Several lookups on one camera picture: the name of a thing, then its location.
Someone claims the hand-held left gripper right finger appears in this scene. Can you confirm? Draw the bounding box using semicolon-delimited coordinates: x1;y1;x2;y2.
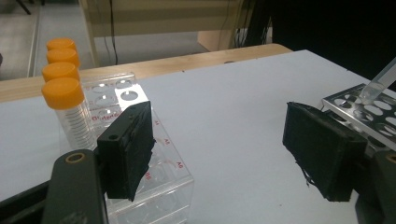
282;101;369;203

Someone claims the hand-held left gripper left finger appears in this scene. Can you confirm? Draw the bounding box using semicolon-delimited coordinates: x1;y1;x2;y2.
96;100;156;203

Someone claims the clear acrylic tube rack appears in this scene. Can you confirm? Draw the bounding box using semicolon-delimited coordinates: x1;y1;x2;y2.
57;72;195;224

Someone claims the metal tube rack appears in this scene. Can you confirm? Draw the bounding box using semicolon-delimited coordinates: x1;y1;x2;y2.
321;83;396;153

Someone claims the orange capped clear tube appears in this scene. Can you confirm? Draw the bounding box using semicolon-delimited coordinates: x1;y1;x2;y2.
46;37;78;52
359;57;396;105
41;61;81;82
46;48;81;68
41;77;97;152

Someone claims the wooden cabinet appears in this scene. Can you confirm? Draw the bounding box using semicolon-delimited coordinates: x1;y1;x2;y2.
78;0;250;68

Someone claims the metal floor strip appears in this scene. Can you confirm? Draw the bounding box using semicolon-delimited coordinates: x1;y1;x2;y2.
27;6;42;77

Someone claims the black hanging cable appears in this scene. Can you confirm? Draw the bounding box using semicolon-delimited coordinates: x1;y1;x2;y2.
106;0;120;66

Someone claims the bundle of black cables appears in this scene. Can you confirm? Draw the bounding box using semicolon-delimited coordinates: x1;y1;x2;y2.
232;12;274;50

